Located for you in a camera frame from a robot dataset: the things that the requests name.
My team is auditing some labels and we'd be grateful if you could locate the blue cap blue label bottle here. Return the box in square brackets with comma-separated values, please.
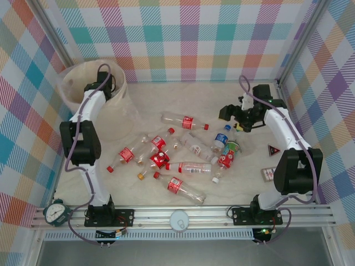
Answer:
[212, 124, 236, 154]

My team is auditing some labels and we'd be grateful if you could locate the green red colourful label bottle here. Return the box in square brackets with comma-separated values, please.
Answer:
[217, 140, 242, 170]

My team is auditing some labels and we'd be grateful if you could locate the clear bottle white label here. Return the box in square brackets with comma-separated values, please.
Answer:
[179, 132, 219, 165]

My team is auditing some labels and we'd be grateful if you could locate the small clear bottle white cap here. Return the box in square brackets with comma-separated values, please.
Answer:
[211, 166, 226, 185]

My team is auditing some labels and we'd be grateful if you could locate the clear Coke bottle red cap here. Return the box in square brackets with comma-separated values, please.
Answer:
[106, 135, 150, 173]
[161, 111, 210, 131]
[136, 127, 177, 167]
[153, 171, 207, 206]

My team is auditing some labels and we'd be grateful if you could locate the round light wooden bin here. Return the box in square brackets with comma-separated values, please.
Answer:
[57, 57, 143, 141]

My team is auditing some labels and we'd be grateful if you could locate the playing card box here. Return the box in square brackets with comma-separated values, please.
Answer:
[260, 167, 277, 183]

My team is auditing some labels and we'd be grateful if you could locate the orange cap red-black label bottle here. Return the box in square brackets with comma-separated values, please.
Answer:
[137, 135, 184, 181]

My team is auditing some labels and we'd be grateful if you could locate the black connector board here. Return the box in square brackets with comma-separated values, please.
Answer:
[95, 229, 129, 241]
[253, 227, 278, 244]

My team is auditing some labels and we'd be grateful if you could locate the white round puck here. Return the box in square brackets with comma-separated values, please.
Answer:
[169, 209, 191, 232]

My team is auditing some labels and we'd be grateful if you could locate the green alarm clock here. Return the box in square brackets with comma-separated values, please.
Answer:
[42, 198, 74, 229]

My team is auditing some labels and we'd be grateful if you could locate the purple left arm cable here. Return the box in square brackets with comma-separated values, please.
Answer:
[64, 63, 117, 247]

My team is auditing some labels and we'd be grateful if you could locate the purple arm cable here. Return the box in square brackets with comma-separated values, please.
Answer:
[64, 63, 117, 247]
[238, 74, 320, 246]

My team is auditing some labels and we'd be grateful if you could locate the aluminium frame post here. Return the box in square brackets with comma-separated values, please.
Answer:
[33, 0, 77, 70]
[277, 0, 332, 84]

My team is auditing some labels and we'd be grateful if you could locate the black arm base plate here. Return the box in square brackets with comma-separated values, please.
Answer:
[231, 207, 283, 227]
[84, 208, 135, 228]

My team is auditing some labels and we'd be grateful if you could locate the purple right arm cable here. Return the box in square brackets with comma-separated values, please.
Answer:
[238, 74, 320, 246]

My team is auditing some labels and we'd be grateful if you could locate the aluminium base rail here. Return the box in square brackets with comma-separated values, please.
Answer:
[30, 204, 337, 230]

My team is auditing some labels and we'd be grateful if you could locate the white slotted cable duct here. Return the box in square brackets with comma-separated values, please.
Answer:
[44, 228, 255, 241]

